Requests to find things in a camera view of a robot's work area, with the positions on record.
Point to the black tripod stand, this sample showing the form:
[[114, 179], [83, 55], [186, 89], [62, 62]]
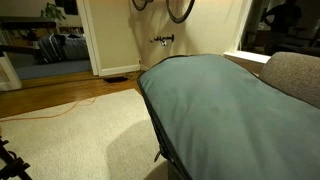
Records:
[[15, 166]]

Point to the large teal zippered bag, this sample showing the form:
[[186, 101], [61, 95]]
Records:
[[215, 120]]

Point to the black zipper pull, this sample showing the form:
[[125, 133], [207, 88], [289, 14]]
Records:
[[157, 156]]

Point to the wall-mounted black bicycle wheel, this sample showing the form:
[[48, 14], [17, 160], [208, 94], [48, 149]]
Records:
[[179, 10]]

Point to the black wall bike mount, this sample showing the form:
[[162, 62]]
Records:
[[163, 39]]

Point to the grey fabric sofa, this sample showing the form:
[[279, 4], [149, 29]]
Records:
[[295, 74]]

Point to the black device on floor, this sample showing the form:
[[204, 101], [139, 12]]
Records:
[[115, 79]]

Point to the green houseplant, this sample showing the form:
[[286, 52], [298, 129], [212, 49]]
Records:
[[51, 11]]

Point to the striped bedding pile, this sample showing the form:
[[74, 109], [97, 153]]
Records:
[[62, 47]]

